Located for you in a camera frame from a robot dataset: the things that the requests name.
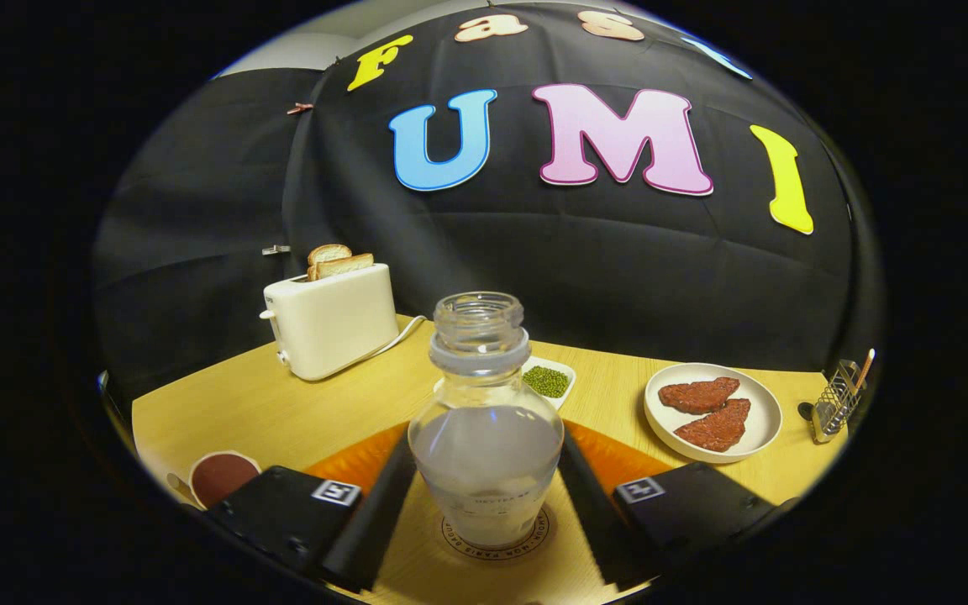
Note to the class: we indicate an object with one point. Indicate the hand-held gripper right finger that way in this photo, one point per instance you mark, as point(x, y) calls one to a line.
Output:
point(593, 512)

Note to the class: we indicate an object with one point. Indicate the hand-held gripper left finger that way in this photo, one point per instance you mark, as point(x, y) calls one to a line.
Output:
point(370, 521)

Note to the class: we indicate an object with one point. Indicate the round wooden coaster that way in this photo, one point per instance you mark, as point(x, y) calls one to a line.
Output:
point(454, 539)

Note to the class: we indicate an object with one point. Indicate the clear glass juice bottle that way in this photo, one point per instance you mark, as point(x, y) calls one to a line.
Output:
point(488, 470)

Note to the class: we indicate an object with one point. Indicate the white divided dish of beans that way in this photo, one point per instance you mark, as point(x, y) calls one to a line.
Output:
point(547, 381)

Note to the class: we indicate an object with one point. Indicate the red meat slice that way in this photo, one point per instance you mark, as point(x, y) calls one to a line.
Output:
point(715, 428)
point(698, 395)

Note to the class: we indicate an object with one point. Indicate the wooden table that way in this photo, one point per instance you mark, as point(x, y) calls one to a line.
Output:
point(240, 412)

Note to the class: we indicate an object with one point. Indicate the white round plate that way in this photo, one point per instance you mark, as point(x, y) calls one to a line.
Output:
point(761, 420)

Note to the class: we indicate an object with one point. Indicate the white toaster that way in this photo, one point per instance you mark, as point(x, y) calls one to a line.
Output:
point(333, 328)

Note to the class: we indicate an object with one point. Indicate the square toast slice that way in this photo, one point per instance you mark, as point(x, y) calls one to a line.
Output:
point(345, 266)

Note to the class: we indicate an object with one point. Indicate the black backdrop cloth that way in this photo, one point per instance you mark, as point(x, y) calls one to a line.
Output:
point(534, 252)

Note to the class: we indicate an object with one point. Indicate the rounded toast slice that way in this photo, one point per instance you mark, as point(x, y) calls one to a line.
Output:
point(328, 252)

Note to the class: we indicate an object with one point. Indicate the silver clip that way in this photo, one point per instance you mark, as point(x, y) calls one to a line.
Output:
point(276, 249)

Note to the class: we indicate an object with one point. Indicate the pink clip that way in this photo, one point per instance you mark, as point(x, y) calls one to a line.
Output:
point(300, 108)

